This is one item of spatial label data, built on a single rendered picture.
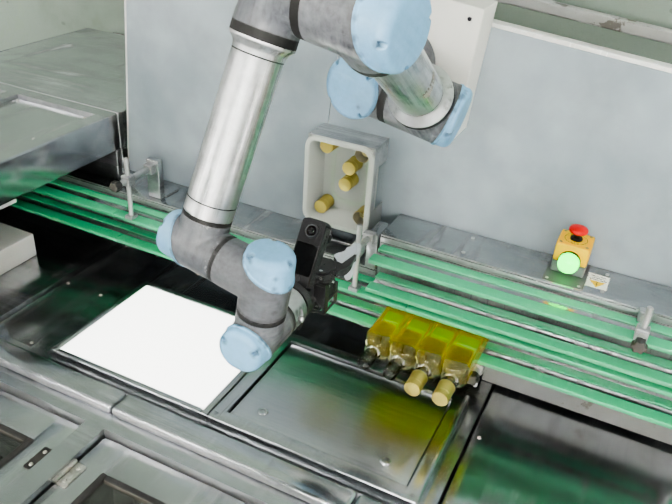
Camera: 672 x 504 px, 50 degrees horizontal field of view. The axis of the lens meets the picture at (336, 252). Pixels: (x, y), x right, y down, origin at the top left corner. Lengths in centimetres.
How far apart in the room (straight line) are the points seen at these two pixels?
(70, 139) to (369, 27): 125
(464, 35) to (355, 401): 79
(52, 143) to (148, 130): 27
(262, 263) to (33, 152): 105
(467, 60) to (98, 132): 106
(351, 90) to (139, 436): 82
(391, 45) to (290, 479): 86
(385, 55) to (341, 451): 85
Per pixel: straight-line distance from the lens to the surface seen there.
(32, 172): 195
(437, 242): 164
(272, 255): 100
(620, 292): 160
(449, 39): 149
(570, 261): 157
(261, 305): 102
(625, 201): 161
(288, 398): 160
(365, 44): 91
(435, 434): 155
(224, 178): 103
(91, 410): 165
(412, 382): 145
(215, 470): 149
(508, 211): 166
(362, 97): 133
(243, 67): 100
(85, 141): 206
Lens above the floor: 223
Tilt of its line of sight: 52 degrees down
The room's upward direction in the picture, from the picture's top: 135 degrees counter-clockwise
